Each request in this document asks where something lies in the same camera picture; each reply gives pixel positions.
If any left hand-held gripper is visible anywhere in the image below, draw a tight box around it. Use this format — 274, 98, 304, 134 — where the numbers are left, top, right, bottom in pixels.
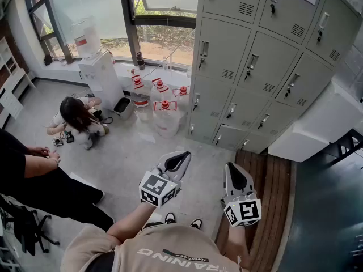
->
138, 151, 192, 209

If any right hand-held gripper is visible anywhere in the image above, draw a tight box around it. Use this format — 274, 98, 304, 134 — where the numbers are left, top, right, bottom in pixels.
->
221, 162, 261, 228

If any person's right forearm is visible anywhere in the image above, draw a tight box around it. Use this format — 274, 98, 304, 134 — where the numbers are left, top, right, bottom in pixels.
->
218, 224, 252, 270

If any person's left forearm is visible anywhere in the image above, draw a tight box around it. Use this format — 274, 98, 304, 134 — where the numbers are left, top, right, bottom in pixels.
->
106, 202, 157, 245

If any brown wooden plank step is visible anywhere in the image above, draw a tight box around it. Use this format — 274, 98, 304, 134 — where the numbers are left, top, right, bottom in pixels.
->
214, 148, 293, 272

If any white paper sheet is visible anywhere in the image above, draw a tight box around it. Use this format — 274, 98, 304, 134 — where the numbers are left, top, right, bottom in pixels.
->
138, 131, 156, 145

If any clear water jug red cap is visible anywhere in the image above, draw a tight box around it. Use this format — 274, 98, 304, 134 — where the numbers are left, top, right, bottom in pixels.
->
129, 74, 154, 122
171, 86, 191, 116
152, 99, 188, 139
150, 78, 171, 103

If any grey waste bin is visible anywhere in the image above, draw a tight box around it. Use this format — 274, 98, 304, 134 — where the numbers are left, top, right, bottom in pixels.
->
113, 96, 134, 121

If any person's beige shirt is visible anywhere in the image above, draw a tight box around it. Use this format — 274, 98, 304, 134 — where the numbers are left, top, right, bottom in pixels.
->
61, 224, 250, 272

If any white window sill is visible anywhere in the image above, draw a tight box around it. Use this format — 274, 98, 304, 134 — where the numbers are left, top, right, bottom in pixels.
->
33, 56, 196, 92

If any white box-shaped beam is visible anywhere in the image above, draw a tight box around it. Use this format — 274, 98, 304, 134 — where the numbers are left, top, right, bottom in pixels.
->
267, 76, 363, 163

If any white water dispenser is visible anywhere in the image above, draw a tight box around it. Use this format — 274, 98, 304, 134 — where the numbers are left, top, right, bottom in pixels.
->
78, 49, 125, 112

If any dark-framed window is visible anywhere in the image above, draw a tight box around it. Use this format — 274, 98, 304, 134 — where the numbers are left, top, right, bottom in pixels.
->
24, 0, 199, 67

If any black office chair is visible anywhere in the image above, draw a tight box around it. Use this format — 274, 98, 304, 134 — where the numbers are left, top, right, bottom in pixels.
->
0, 194, 61, 257

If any white shelving unit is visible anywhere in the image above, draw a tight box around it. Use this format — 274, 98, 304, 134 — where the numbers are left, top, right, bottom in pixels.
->
0, 37, 37, 129

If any black steel frame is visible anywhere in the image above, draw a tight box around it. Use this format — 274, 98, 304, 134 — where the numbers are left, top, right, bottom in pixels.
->
323, 129, 363, 167

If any silver foil-wrapped duct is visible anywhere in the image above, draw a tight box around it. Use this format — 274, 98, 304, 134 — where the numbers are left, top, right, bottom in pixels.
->
331, 32, 363, 101

